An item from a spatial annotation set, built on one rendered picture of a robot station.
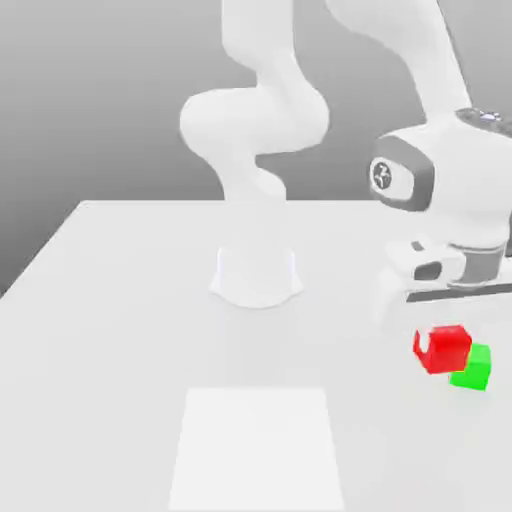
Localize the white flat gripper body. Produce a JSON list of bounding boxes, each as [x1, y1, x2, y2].
[[373, 266, 512, 335]]

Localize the small red cube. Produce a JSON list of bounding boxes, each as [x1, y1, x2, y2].
[[412, 324, 474, 376]]

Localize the small green cube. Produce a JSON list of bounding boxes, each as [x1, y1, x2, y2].
[[448, 342, 492, 392]]

